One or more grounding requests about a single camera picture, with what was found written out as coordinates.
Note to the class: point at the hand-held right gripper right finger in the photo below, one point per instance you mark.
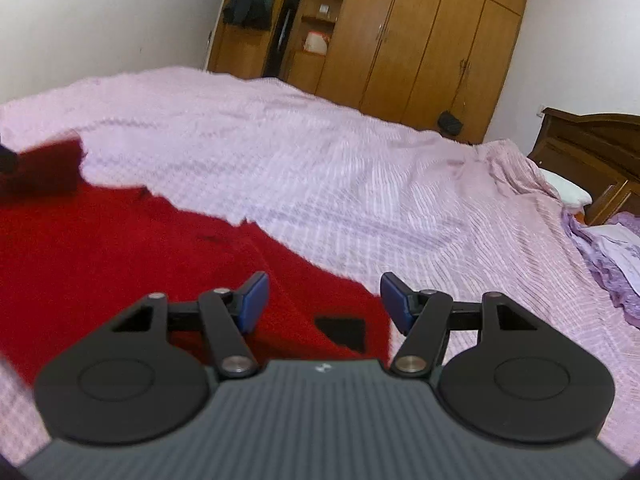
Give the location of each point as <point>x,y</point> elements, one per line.
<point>395,305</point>

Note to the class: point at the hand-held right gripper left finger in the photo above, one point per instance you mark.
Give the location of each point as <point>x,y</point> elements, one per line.
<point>253,301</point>

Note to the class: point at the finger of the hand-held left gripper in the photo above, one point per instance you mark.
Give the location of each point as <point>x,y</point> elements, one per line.
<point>5,159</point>

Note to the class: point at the red knit sweater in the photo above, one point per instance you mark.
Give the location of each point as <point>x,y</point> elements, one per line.
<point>125,260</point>

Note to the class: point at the pink checked bed sheet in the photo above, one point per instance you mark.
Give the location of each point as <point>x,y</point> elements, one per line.
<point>375,185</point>

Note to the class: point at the small black bag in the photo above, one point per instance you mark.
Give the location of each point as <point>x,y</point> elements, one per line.
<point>448,123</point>

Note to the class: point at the white pillow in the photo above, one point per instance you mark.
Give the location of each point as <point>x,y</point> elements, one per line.
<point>567,187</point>

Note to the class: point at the purple crumpled cloth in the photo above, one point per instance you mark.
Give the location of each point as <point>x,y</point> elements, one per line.
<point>615,260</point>

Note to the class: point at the dark wooden headboard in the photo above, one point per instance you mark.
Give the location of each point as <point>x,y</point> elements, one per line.
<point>585,155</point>

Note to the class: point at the white and orange bag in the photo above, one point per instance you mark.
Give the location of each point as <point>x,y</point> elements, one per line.
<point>316,42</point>

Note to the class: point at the wooden wardrobe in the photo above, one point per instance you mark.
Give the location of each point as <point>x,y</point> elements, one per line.
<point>425,35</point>

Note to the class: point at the small white box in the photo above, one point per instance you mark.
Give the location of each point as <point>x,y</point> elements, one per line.
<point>324,9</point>

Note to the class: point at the white wall socket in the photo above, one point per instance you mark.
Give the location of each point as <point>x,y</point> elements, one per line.
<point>539,112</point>

